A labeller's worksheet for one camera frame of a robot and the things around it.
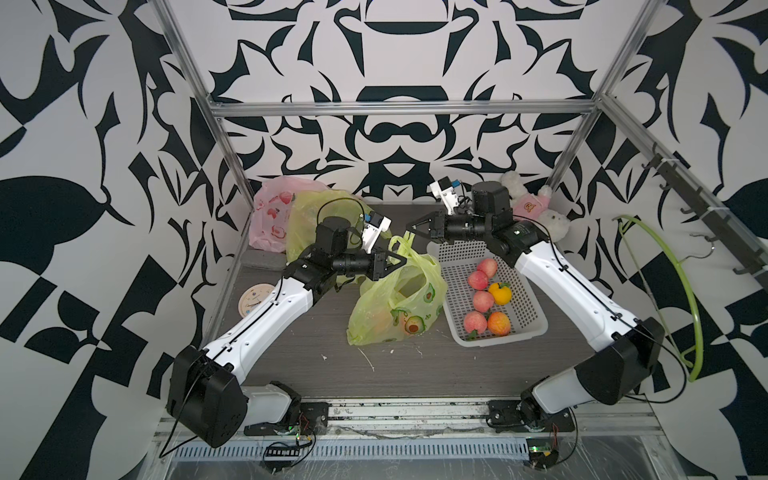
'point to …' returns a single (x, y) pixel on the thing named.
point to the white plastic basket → (457, 260)
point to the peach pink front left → (475, 321)
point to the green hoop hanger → (620, 221)
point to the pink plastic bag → (271, 203)
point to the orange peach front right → (499, 324)
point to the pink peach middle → (483, 301)
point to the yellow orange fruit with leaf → (502, 292)
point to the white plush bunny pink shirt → (534, 206)
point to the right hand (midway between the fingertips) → (408, 224)
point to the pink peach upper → (478, 280)
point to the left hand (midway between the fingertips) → (402, 255)
